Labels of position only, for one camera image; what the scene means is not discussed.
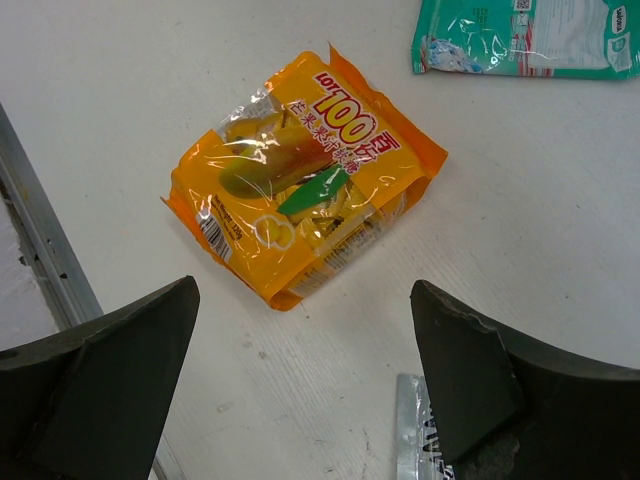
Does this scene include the grey snack packet near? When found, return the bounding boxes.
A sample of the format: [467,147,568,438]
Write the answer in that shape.
[395,374,455,480]

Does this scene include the teal snack packet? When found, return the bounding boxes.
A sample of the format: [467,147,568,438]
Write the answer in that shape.
[411,0,639,80]

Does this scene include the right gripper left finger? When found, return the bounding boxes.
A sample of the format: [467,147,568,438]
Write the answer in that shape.
[1,276,200,479]

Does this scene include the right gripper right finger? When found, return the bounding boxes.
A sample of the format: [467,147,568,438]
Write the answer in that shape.
[410,280,639,479]

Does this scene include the aluminium table rail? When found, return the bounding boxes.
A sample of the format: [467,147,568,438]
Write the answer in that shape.
[1,118,185,479]

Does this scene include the orange mango candy bag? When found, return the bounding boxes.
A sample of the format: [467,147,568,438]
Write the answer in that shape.
[165,51,447,311]

